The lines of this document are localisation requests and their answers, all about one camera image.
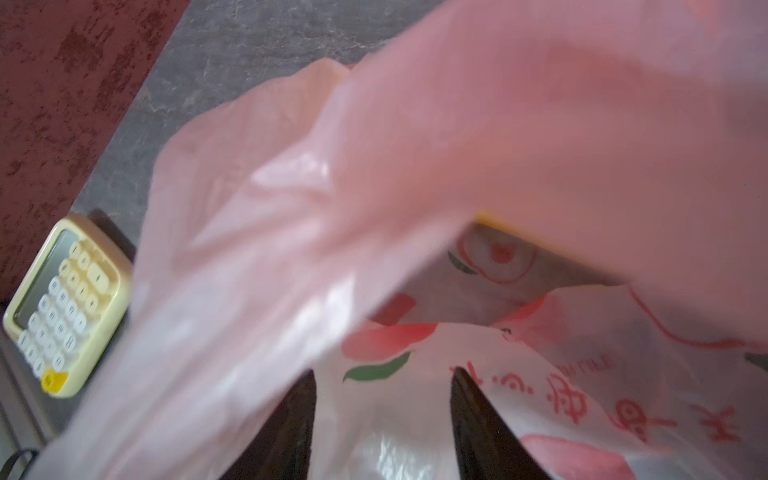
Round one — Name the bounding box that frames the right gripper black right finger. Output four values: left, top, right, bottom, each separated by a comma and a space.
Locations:
450, 367, 550, 480

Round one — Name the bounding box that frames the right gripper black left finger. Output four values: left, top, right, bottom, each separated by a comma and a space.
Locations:
221, 370, 317, 480

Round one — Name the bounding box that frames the pink fruit-print plastic bag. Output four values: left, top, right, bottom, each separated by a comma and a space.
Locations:
28, 1, 767, 479

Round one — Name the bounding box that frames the yellow calculator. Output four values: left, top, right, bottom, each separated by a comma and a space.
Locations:
3, 213, 132, 398

